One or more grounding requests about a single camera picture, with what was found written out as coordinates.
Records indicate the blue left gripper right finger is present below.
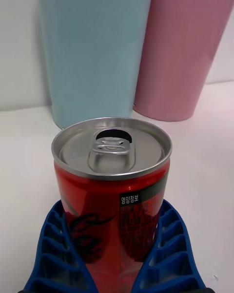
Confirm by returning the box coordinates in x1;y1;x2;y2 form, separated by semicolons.
131;199;217;293

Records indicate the pale blue plastic bin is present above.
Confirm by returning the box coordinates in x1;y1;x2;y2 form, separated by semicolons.
36;0;155;129

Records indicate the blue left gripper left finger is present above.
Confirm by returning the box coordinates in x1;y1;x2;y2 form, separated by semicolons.
17;199;99;293

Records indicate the pink plastic bin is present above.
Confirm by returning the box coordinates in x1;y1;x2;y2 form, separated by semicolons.
132;0;234;122

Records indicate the red drink can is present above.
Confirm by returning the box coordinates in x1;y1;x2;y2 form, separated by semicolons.
51;117;173;293

